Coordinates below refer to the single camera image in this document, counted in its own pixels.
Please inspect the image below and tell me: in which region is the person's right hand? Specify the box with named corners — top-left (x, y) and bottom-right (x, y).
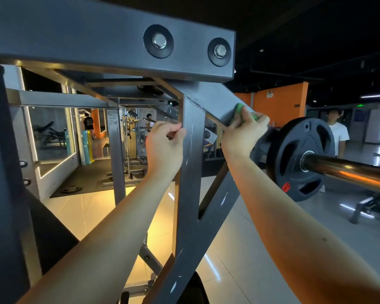
top-left (220, 106), bottom-right (271, 163)

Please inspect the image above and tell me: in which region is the person's left hand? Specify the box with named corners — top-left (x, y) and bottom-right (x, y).
top-left (144, 121), bottom-right (187, 181)

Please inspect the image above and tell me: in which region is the green cleaning cloth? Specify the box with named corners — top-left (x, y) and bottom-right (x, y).
top-left (233, 102), bottom-right (259, 123)

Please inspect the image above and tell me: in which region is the grey steel gym machine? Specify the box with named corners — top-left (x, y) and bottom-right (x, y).
top-left (0, 0), bottom-right (280, 304)

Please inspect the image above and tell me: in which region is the person's left forearm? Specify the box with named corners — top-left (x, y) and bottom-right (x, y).
top-left (18, 174), bottom-right (178, 304)

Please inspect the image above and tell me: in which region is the person's right forearm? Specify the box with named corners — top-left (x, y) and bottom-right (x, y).
top-left (227, 155), bottom-right (380, 304)

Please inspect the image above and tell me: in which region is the barbell with black plate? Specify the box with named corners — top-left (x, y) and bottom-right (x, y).
top-left (266, 117), bottom-right (380, 202)

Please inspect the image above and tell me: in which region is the grey cable machine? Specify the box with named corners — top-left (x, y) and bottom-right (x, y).
top-left (103, 107), bottom-right (162, 187)

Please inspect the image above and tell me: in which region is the white pillar with lit frame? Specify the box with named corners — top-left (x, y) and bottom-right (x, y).
top-left (3, 65), bottom-right (82, 201)

